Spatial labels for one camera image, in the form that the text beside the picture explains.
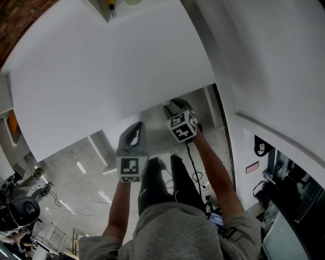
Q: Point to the person's right forearm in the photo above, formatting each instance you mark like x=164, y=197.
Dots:
x=215, y=172

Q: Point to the person's grey shirt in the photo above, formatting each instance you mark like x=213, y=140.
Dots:
x=172, y=233

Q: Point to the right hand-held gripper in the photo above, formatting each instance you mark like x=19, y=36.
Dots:
x=181, y=127

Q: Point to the tall white shelf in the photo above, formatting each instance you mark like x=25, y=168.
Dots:
x=5, y=94

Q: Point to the orange cushion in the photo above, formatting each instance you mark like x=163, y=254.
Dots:
x=12, y=122

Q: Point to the white chair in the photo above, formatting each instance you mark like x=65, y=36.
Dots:
x=11, y=138

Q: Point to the pale green bag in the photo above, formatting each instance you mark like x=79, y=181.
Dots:
x=132, y=1

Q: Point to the plastic cup with straw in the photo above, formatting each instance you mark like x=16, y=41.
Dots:
x=267, y=175

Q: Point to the white desk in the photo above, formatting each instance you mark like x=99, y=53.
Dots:
x=101, y=76

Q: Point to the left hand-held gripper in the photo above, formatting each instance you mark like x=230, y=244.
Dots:
x=129, y=166

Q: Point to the blue-screen device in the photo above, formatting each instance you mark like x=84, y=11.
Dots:
x=216, y=219

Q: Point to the person's left forearm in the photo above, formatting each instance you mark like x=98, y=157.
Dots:
x=118, y=210

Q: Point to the black glass cabinet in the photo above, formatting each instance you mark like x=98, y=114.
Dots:
x=299, y=198

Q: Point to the wooden stool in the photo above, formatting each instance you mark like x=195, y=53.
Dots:
x=75, y=241

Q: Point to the grey metal frame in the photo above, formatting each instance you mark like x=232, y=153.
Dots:
x=48, y=237

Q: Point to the black bag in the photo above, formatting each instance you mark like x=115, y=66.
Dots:
x=262, y=146

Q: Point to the white desk hutch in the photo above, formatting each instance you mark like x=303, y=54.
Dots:
x=142, y=12

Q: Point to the person's black trousers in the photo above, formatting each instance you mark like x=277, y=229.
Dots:
x=157, y=188

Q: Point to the pink phone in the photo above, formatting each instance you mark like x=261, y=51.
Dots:
x=252, y=168

